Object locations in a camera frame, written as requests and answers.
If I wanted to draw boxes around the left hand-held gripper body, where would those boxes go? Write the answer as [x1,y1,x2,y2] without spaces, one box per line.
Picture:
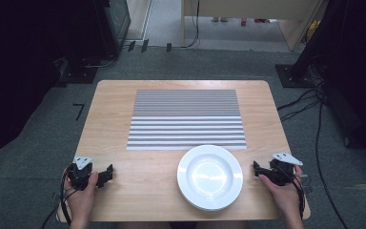
[66,156,94,192]

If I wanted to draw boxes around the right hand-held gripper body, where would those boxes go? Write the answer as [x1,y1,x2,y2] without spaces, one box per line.
[268,152,304,187]

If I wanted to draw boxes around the person's left hand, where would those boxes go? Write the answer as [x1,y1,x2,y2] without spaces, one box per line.
[63,169,100,221]

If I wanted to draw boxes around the person's right hand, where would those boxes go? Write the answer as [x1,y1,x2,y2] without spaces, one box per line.
[258,165,304,219]

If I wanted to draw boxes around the white plate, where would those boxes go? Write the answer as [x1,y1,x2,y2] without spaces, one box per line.
[176,144,244,213]

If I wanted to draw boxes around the black tape corner mark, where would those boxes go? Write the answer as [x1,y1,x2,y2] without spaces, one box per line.
[72,102,86,122]

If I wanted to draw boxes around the grey striped placemat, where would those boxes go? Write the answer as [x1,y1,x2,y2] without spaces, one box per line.
[126,89,248,152]

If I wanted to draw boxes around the black stand base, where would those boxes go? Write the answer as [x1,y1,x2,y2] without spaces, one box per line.
[274,63,317,89]
[56,56,100,87]

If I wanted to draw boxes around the dark glass cabinet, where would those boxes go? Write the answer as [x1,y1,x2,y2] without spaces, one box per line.
[99,0,132,59]

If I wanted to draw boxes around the light wooden desk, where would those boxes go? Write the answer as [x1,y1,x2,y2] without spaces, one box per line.
[180,0,329,52]

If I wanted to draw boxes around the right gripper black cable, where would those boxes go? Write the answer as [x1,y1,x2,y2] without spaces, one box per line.
[293,173,313,221]

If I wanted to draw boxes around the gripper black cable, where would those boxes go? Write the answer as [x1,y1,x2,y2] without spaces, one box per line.
[293,173,313,221]
[40,170,78,229]

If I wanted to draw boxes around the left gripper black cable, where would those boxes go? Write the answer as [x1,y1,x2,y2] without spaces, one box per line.
[40,170,78,229]

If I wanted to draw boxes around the black floor cables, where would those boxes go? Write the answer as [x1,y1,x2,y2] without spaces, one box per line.
[276,56,352,229]

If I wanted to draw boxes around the yellow cable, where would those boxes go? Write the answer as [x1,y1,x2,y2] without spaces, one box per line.
[304,19,322,45]

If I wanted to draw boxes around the black hanging cable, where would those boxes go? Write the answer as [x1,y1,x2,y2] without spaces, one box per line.
[181,0,202,50]

